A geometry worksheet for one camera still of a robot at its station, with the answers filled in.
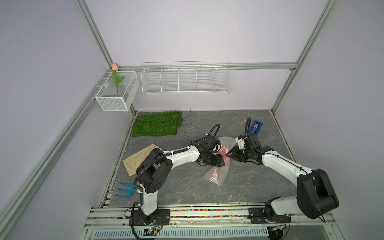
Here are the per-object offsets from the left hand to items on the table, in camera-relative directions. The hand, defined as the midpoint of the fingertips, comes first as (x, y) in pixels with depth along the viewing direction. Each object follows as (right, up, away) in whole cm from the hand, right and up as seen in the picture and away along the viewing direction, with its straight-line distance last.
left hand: (221, 165), depth 85 cm
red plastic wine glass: (+2, +8, +3) cm, 9 cm away
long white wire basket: (-21, +54, +12) cm, 60 cm away
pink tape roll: (+26, +22, +17) cm, 38 cm away
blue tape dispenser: (+29, +20, +18) cm, 39 cm away
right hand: (+4, +6, +3) cm, 8 cm away
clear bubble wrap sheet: (-3, -4, -6) cm, 8 cm away
